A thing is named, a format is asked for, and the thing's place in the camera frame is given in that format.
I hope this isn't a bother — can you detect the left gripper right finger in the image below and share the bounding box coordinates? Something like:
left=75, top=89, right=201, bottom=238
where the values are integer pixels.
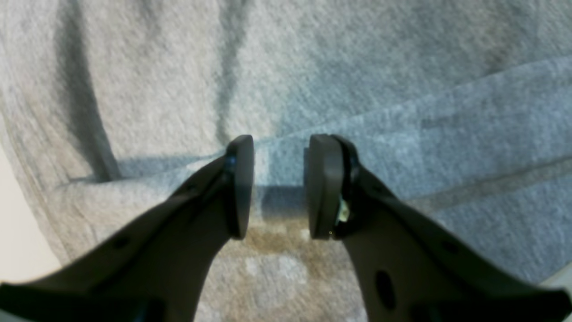
left=304, top=134, right=571, bottom=322

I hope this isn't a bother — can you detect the grey t-shirt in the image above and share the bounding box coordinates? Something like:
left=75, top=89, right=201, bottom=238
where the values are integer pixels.
left=1, top=0, right=572, bottom=322

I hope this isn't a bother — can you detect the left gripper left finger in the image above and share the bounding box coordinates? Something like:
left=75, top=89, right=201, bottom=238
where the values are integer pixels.
left=1, top=135, right=255, bottom=322

